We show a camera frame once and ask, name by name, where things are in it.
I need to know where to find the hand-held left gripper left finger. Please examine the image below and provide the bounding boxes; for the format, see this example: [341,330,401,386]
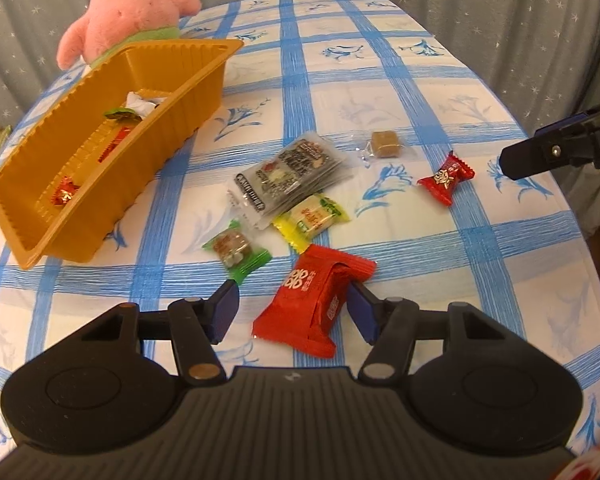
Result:
[80,279,241,386]

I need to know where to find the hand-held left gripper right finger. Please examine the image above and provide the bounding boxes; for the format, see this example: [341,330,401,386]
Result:
[347,281,511,383]

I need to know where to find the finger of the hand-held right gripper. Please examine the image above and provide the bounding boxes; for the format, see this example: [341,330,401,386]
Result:
[532,100,600,137]
[499,122,600,181]

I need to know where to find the large red snack packet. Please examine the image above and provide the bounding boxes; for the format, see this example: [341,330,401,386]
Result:
[251,243,378,358]

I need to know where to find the green candy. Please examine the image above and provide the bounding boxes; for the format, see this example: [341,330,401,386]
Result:
[201,220,273,282]

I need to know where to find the small red candy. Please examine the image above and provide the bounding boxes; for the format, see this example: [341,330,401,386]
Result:
[416,151,476,207]
[50,176,81,207]
[97,122,136,163]

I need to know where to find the yellow candy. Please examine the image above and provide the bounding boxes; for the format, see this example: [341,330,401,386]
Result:
[271,192,352,253]

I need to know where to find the dark clear snack packet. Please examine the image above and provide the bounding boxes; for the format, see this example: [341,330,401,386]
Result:
[228,131,353,231]

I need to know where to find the brown candy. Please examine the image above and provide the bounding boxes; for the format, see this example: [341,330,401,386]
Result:
[355,130,416,163]

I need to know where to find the orange plastic tray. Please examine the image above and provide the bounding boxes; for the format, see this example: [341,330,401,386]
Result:
[0,37,245,272]

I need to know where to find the silver green snack pouch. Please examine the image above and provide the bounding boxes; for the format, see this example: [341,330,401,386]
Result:
[104,89,173,123]

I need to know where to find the blue checked tablecloth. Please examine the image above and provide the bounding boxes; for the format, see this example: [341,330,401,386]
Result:
[0,0,600,461]

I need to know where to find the grey star print curtain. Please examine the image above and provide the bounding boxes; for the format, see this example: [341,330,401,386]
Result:
[0,0,600,241]

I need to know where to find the red white printed cloth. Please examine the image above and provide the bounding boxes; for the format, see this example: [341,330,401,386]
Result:
[562,440,600,480]

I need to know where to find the pink starfish plush toy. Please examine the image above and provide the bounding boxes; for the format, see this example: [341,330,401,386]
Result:
[56,0,202,70]

